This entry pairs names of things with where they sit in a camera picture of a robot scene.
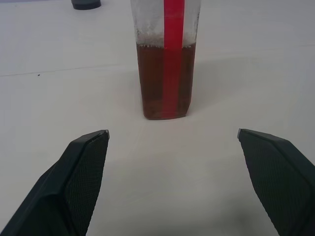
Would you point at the clear plastic bottle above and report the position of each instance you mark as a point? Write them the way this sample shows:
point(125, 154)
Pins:
point(152, 81)

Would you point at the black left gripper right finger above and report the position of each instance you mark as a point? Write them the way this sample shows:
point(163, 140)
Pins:
point(278, 177)

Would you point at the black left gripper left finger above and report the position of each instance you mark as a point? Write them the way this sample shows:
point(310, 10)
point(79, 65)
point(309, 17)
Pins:
point(73, 177)

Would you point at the dark grey round lid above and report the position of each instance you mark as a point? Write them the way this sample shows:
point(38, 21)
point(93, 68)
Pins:
point(85, 3)

